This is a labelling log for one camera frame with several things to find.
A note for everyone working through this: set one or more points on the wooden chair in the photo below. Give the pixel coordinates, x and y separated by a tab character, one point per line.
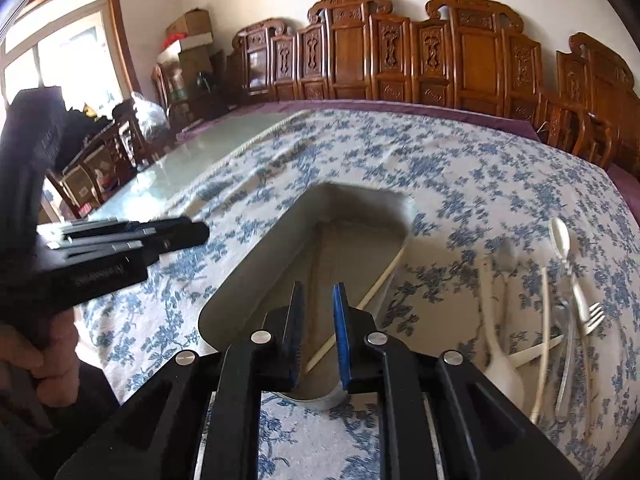
132	132
85	180

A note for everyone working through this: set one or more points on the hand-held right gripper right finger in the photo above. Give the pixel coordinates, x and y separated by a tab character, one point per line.
341	325

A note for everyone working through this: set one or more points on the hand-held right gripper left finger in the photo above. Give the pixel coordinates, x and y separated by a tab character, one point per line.
297	320

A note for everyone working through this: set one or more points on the metal fork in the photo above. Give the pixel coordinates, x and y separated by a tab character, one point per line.
592	316

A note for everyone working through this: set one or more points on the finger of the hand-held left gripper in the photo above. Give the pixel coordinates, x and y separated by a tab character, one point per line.
187	237
165	225

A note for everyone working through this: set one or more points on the person's dark clothing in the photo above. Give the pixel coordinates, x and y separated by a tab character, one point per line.
30	435

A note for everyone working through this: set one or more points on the large brown cardboard box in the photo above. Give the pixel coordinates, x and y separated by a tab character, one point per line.
195	62

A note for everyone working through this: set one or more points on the purple seat cushion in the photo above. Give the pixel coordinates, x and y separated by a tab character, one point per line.
625	181
400	107

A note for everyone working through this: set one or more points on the white plastic bag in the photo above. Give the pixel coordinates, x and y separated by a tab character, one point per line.
150	115

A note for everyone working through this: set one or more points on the rectangular metal tray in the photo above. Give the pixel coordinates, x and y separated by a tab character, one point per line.
350	240

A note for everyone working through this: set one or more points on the person's left hand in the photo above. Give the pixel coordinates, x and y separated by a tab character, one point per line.
45	360

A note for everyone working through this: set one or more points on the white plastic spoon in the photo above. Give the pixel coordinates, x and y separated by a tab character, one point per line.
505	377

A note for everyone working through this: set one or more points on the wooden framed window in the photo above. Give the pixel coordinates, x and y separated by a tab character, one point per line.
65	45

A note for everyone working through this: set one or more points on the white chopstick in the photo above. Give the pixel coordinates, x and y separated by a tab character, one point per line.
544	340

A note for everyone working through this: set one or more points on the wooden chopstick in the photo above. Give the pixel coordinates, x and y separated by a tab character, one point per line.
380	282

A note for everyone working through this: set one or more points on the white cardboard box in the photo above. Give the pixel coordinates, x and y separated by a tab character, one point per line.
192	40

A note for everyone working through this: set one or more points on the silver spoon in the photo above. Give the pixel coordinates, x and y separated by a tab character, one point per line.
560	237

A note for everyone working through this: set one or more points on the blue floral tablecloth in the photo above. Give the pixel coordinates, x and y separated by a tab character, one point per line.
400	160

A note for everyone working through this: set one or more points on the white plastic fork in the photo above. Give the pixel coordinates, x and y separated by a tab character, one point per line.
537	349

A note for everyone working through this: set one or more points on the black bag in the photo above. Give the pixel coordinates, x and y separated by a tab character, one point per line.
90	127

